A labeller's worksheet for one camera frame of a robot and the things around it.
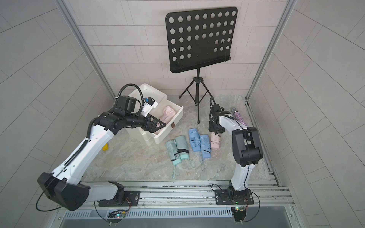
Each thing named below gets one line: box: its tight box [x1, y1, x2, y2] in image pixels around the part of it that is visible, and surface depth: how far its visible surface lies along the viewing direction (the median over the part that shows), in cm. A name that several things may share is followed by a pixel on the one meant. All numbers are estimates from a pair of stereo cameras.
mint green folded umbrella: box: [165, 139, 183, 166], surface depth 86 cm
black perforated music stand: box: [165, 6, 238, 124], surface depth 70 cm
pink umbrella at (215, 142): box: [210, 132, 221, 155], surface depth 88 cm
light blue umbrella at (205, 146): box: [199, 134, 212, 159], surface depth 88 cm
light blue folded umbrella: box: [188, 128, 202, 152], surface depth 91 cm
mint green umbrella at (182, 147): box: [174, 135, 190, 160], surface depth 88 cm
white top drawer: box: [148, 99, 184, 145], surface depth 84 cm
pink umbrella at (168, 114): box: [158, 105, 176, 125], surface depth 84 cm
